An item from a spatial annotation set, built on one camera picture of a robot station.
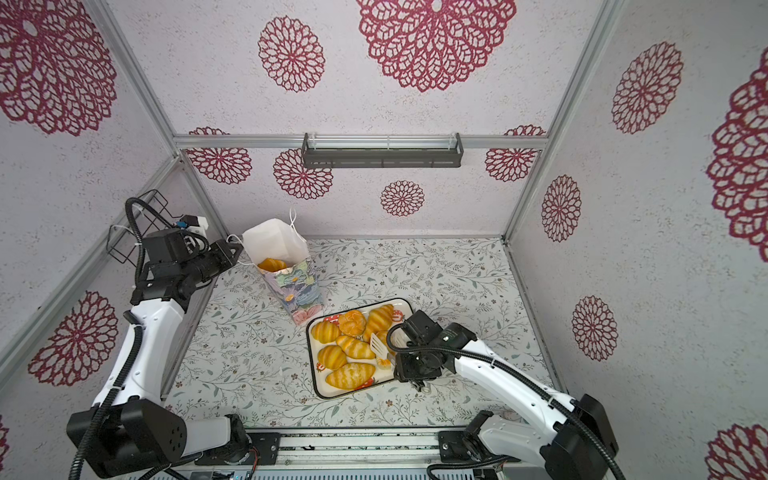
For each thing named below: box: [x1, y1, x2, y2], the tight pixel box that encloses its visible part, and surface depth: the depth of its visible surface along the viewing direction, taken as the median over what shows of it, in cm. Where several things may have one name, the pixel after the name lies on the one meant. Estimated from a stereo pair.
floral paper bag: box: [242, 208, 324, 326], surface depth 91 cm
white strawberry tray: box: [306, 298, 414, 398], surface depth 89 cm
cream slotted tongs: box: [370, 333, 396, 366], surface depth 83 cm
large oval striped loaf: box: [325, 362, 377, 390], surface depth 83 cm
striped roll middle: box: [336, 335, 376, 359], surface depth 89 cm
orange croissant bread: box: [338, 309, 367, 337], surface depth 94 cm
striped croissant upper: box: [364, 303, 395, 343], surface depth 94 cm
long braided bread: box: [257, 258, 287, 272], surface depth 99 cm
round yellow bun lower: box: [317, 345, 347, 370], surface depth 87 cm
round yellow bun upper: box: [311, 321, 341, 344], surface depth 92 cm
